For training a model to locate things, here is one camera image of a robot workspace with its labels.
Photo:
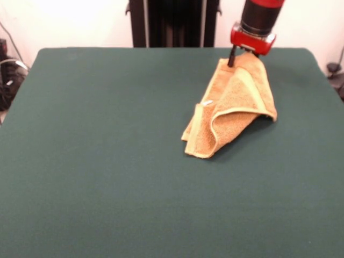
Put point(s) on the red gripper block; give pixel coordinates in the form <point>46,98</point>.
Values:
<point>251,43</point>

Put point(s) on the tan terry towel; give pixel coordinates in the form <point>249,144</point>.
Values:
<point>236,107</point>

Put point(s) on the dark green table cloth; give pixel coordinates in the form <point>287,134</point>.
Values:
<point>94,147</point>

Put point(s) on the black equipment pile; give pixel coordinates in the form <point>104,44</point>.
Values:
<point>8,86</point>

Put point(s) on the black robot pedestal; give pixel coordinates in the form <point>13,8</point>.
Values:
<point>174,24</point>

